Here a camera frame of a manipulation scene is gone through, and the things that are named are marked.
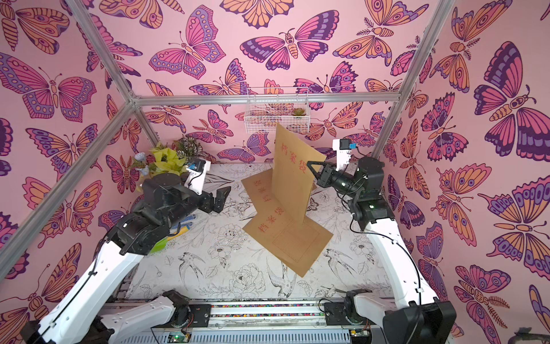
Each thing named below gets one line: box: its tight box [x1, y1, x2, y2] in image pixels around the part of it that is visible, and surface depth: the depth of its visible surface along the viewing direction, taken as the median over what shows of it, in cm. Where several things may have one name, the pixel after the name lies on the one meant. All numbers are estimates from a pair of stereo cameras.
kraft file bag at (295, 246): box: [242, 207, 334, 279], surface depth 94 cm
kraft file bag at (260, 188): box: [240, 167, 276, 216], surface depth 109 cm
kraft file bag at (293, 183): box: [271, 123, 327, 226], surface depth 73 cm
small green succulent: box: [290, 108, 307, 117], surface depth 94 cm
